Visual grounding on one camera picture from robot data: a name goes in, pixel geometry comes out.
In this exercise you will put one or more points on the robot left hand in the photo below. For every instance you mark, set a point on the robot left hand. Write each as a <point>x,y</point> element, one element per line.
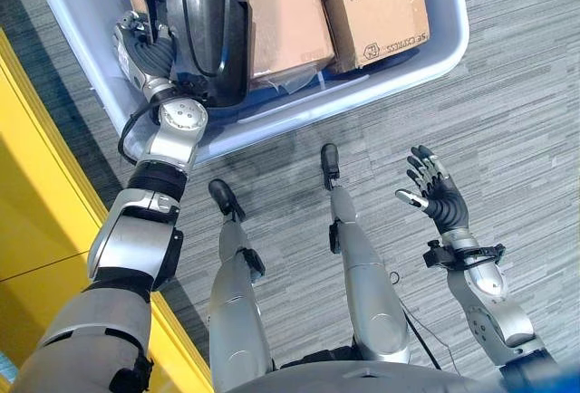
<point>151,55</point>

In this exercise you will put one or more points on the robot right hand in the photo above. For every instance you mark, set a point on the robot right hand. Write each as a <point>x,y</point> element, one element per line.
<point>446,205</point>

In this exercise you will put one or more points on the black sole-shaped part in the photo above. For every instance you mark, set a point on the black sole-shaped part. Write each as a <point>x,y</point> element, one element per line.
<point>208,17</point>

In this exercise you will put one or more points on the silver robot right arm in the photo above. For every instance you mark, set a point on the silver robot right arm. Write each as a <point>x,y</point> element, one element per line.
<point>494,307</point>

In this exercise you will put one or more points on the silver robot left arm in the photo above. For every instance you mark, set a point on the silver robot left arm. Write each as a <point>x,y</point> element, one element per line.
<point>131,239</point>

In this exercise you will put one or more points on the translucent plastic storage box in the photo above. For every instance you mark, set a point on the translucent plastic storage box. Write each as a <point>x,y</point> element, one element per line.
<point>408,80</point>

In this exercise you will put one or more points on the plain brown cardboard box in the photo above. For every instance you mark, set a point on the plain brown cardboard box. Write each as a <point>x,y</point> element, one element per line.
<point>290,12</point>

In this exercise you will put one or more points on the yellow metal shelf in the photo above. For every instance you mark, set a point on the yellow metal shelf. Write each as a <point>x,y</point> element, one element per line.
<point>41,212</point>

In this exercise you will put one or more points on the cardboard box with black print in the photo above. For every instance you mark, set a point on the cardboard box with black print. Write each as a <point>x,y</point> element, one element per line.
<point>380,8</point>

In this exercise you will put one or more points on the black right wrist clamp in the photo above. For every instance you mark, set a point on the black right wrist clamp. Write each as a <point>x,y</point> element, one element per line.
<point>453,257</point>

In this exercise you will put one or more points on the silver robot right leg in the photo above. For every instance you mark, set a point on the silver robot right leg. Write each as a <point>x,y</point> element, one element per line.
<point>367,284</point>

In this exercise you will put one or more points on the silver robot leg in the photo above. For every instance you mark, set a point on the silver robot leg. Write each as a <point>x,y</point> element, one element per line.
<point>235,311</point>
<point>367,284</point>

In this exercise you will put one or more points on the dark robot right foot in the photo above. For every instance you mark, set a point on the dark robot right foot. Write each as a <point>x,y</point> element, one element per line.
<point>330,160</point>

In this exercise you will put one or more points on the dark robot foot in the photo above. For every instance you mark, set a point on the dark robot foot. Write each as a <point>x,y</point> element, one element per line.
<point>330,160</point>
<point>224,196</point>

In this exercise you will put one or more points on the dark robot left foot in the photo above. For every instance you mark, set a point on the dark robot left foot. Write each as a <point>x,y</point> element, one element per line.
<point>224,196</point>

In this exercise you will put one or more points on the grey robot torso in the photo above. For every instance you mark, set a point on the grey robot torso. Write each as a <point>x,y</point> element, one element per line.
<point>362,379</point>

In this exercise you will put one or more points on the silver robot left leg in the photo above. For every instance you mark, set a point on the silver robot left leg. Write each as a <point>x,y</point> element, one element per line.
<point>235,311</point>

